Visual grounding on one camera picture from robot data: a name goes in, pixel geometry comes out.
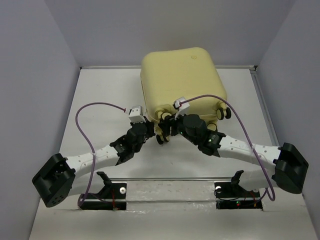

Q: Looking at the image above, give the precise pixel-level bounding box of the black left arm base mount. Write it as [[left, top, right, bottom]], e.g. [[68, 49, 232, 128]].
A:
[[78, 171, 127, 211]]

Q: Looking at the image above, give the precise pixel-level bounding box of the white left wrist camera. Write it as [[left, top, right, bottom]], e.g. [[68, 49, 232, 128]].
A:
[[128, 105, 146, 124]]

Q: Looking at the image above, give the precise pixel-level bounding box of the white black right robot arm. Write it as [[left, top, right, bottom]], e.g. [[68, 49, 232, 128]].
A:
[[158, 114, 309, 196]]

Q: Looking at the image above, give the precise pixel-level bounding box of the yellow hard-shell suitcase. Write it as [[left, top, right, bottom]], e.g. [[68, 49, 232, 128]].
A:
[[140, 47, 232, 145]]

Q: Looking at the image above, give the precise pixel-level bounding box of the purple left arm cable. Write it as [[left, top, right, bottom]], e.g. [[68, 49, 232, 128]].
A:
[[75, 101, 127, 208]]

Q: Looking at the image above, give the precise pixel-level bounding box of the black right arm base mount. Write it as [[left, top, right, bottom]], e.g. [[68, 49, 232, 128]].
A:
[[213, 170, 263, 210]]

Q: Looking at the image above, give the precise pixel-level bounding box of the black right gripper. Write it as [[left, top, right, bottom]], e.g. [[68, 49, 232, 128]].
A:
[[157, 108, 199, 146]]

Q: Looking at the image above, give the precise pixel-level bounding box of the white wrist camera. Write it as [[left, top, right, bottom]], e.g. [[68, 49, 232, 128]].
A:
[[128, 105, 146, 124], [173, 97, 190, 120]]

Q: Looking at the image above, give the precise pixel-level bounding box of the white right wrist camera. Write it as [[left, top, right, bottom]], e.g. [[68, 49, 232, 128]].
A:
[[173, 97, 190, 120]]

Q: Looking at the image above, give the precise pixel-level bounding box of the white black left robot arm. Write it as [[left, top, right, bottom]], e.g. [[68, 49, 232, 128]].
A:
[[32, 121, 155, 208]]

